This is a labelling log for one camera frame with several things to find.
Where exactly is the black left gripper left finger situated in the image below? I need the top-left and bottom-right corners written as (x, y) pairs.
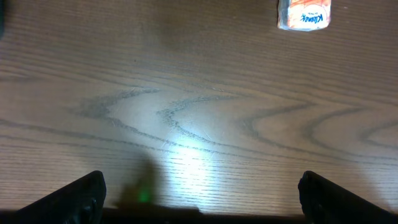
top-left (1, 170), bottom-right (106, 224)

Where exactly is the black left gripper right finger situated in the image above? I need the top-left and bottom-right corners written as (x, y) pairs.
top-left (298, 170), bottom-right (397, 224)

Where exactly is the orange small snack packet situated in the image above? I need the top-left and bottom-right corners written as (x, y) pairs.
top-left (277, 0), bottom-right (331, 32)

